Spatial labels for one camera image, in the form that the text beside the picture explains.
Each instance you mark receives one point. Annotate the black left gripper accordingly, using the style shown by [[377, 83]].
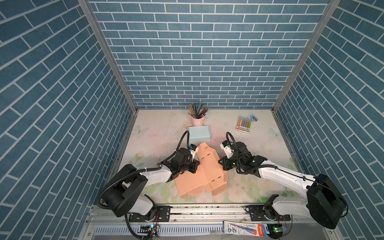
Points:
[[195, 164]]

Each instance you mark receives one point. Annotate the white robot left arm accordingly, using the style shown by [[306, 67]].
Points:
[[123, 193]]

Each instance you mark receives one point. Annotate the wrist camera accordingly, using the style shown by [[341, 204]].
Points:
[[193, 150], [226, 147]]

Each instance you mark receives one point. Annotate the white toothpaste style box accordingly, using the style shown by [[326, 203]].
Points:
[[244, 229]]

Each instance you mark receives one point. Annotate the bundle of coloured pencils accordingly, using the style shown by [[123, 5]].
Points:
[[197, 110]]

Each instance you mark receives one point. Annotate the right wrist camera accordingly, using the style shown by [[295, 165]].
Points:
[[226, 147]]

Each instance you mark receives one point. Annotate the aluminium corner post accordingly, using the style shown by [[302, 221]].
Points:
[[92, 20], [319, 28]]

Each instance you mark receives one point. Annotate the left aluminium corner post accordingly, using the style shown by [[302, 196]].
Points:
[[92, 20]]

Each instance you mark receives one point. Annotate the pack of coloured markers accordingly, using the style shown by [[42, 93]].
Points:
[[243, 125]]

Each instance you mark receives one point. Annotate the pink paper box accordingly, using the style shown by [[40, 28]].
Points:
[[209, 176]]

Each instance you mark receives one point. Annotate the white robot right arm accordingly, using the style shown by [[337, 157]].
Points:
[[319, 198]]

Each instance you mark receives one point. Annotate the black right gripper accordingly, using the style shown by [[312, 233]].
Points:
[[224, 164]]

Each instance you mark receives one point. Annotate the pink metal pencil bucket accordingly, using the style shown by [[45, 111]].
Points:
[[198, 122]]

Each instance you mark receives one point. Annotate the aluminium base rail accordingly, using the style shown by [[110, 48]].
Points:
[[195, 214]]

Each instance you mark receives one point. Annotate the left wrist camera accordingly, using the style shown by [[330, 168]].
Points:
[[193, 150]]

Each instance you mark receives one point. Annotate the right aluminium corner post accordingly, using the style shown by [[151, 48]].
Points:
[[319, 28]]

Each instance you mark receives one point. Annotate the light blue paper box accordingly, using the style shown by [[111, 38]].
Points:
[[200, 133]]

